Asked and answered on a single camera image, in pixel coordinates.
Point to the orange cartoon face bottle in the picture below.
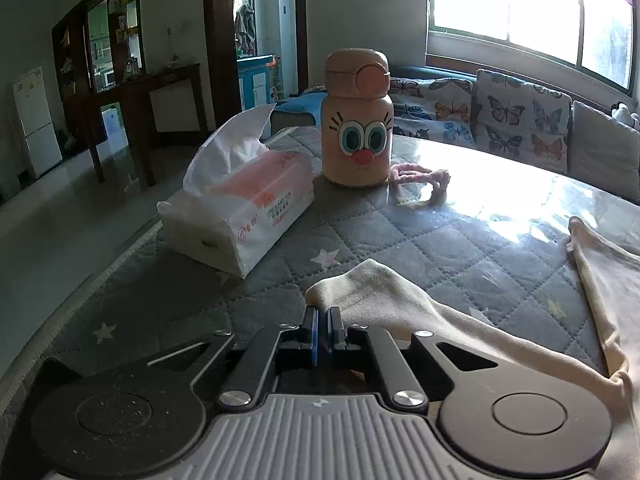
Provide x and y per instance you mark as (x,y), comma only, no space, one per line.
(356,120)

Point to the dark wooden cabinet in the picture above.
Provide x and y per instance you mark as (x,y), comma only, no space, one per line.
(145,105)

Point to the white plush toy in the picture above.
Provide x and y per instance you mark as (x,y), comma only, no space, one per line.
(626,114)

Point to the dark wooden shelf unit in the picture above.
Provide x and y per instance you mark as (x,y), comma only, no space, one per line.
(95,45)

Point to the window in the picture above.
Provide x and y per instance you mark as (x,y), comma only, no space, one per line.
(530,5)

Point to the blue storage cart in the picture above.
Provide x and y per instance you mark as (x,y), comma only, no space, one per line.
(256,80)

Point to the grey quilted star tablecloth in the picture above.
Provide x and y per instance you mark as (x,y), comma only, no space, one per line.
(425,240)

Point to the beige cloth garment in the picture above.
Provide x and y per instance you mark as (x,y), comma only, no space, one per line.
(450,330)

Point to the white tissue pack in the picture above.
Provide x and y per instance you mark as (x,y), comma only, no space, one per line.
(240,210)

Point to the butterfly print cushion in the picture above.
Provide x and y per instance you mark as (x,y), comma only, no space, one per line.
(432,110)
(522,117)

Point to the grey cushion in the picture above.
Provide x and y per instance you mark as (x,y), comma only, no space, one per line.
(602,145)

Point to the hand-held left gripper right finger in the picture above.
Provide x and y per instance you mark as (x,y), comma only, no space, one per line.
(332,330)

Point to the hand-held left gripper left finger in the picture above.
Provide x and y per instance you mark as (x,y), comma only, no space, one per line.
(312,332)

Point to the white refrigerator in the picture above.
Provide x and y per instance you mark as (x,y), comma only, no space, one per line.
(35,122)

